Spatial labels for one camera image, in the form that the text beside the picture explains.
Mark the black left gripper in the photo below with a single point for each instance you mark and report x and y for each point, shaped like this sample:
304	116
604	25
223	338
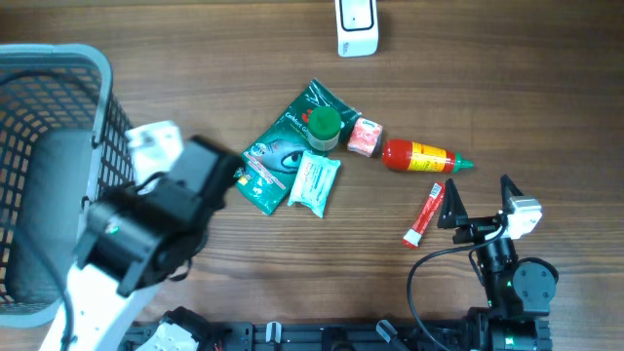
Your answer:
150	186

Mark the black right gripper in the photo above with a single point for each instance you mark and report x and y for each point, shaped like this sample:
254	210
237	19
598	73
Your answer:
453	214

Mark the red stick sachet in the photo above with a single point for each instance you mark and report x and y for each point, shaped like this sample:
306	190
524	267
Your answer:
414	235

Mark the red sauce bottle green cap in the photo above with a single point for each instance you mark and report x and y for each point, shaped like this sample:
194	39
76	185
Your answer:
410	156

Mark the teal wet wipes pack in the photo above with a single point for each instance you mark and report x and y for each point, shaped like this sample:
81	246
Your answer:
313	182

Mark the green 3M gloves packet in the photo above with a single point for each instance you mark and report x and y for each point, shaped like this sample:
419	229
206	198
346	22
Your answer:
272	161

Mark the orange tissue pack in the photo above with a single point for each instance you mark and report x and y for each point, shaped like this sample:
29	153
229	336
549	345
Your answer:
365	137

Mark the green lid plastic jar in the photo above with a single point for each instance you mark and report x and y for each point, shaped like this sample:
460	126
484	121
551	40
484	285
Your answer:
324	126

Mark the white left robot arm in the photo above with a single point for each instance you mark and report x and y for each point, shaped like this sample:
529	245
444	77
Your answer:
136	237

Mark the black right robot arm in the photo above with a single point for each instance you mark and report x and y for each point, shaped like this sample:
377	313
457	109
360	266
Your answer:
519	290

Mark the white barcode scanner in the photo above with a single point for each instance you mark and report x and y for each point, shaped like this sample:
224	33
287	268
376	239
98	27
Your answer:
356	28

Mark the grey plastic mesh basket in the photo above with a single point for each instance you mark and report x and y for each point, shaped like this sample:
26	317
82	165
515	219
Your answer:
62	143

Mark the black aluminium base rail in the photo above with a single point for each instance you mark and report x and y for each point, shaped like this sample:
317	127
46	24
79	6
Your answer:
249	337

